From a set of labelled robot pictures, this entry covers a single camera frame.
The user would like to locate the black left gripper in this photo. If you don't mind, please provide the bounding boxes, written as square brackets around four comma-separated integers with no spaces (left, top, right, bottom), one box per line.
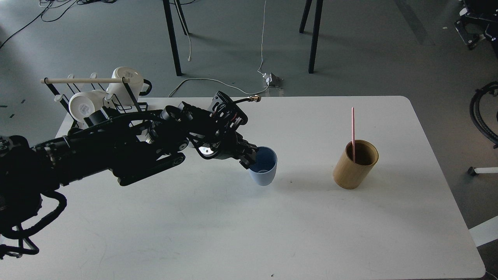
[190,131,258,170]

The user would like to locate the blue plastic cup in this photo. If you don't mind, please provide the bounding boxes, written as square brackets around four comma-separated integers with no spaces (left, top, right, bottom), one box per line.
[248,146,278,186]

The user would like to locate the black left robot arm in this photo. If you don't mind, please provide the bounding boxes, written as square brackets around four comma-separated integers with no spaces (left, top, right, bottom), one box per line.
[0,92,261,258]

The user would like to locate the bamboo cylinder holder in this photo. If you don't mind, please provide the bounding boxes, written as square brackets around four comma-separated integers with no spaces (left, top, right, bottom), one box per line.
[333,140,379,190]

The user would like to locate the white mug upper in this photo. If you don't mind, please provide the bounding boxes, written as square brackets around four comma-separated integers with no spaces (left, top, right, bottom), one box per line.
[106,66,152,106]

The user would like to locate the white mug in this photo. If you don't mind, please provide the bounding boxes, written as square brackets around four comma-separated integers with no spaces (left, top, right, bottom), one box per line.
[68,90,110,124]
[106,66,152,106]

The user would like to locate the black right table legs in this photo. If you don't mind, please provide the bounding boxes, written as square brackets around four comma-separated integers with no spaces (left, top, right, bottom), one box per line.
[298,0,324,74]

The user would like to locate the black table legs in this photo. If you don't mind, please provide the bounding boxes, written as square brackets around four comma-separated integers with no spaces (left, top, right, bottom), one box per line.
[298,0,324,74]
[162,0,189,76]

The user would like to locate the black left table legs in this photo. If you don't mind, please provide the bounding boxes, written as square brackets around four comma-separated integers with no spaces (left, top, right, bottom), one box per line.
[162,0,189,76]

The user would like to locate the white mug lower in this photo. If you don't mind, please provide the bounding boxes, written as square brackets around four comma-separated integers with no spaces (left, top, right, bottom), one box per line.
[68,90,110,124]

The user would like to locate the white stand base foot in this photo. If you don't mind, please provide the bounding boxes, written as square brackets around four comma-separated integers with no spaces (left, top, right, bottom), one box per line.
[466,166,498,177]

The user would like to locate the white floor cable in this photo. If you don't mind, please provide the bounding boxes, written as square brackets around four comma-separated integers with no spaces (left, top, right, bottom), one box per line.
[168,0,270,98]

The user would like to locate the black wire cup rack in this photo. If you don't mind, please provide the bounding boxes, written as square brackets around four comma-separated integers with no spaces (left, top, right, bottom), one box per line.
[40,67,152,125]

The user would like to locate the black floor cables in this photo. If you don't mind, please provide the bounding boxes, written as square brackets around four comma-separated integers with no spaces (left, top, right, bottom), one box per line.
[0,0,117,49]

